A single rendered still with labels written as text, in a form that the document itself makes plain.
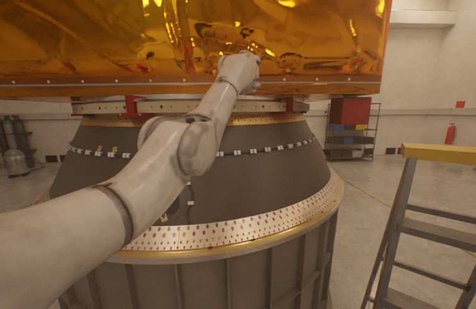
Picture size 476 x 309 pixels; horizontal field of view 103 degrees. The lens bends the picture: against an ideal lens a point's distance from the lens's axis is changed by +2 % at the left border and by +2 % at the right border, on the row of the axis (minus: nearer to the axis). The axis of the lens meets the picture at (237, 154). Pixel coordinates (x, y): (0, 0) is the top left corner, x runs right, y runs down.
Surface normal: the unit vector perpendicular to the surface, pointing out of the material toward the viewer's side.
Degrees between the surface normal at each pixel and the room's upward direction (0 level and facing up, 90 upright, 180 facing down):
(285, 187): 62
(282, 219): 43
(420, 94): 90
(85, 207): 33
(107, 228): 79
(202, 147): 91
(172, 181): 93
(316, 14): 90
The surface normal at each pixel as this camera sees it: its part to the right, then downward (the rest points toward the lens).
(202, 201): 0.13, -0.26
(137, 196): 0.77, -0.48
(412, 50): 0.06, 0.22
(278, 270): 0.45, 0.19
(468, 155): -0.59, 0.18
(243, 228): 0.20, -0.57
